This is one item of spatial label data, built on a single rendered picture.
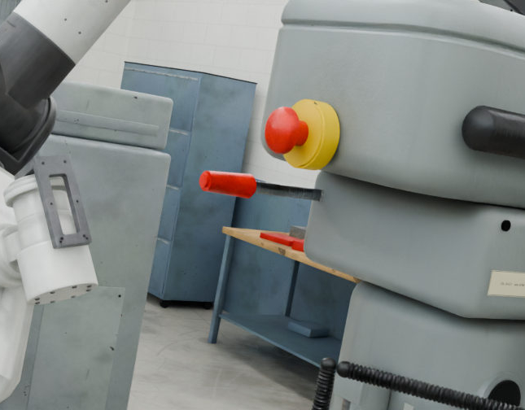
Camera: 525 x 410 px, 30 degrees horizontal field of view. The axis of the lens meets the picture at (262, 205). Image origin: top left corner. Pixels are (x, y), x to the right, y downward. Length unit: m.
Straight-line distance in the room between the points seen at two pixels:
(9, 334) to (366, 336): 0.35
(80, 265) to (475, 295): 0.35
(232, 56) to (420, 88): 8.32
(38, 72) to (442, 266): 0.49
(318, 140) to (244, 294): 7.70
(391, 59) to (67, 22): 0.43
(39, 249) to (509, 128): 0.42
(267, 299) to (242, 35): 2.42
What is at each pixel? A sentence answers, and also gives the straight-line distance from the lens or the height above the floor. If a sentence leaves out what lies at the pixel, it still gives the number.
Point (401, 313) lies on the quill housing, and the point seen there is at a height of 1.61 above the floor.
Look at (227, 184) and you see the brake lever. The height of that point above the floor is 1.70.
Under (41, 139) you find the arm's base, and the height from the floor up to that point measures 1.70.
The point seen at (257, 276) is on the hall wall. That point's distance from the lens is 8.38.
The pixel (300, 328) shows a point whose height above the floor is 0.28.
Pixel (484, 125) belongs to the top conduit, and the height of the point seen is 1.79.
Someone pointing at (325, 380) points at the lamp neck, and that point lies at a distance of 0.81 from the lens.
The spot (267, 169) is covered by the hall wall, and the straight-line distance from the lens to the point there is 8.41.
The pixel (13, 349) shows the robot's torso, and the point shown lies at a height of 1.51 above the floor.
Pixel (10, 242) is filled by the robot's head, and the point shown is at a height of 1.61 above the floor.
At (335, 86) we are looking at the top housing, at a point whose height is 1.80.
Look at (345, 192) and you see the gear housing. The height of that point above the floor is 1.71.
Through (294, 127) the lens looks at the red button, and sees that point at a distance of 0.82.
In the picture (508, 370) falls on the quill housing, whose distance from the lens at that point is 0.95.
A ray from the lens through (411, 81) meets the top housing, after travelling 0.80.
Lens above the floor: 1.77
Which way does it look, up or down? 5 degrees down
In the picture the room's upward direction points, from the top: 10 degrees clockwise
